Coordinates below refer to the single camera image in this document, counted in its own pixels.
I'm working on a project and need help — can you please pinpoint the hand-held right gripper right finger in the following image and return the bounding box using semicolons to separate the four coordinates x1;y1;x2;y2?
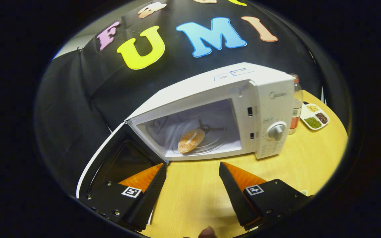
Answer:
219;161;313;231

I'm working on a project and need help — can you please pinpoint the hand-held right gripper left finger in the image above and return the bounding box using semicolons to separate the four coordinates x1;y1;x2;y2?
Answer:
78;163;167;232

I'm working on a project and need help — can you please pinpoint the round orange sugared bun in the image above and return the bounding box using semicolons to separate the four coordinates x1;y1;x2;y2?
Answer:
177;128;206;154

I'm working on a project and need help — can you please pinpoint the white microwave oven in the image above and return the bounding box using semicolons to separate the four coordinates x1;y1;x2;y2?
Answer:
76;62;295;199

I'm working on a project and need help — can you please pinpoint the glass turntable plate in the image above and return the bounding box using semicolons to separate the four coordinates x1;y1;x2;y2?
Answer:
172;114;234;155

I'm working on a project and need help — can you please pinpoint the clear bottle with red label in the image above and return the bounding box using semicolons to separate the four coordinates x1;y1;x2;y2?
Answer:
288;73;304;135

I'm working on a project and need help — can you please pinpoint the white divided dish of beans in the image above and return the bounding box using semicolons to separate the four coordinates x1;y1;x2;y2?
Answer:
300;103;330;131

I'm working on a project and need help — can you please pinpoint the black backdrop cloth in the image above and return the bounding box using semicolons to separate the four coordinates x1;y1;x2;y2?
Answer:
33;0;323;196

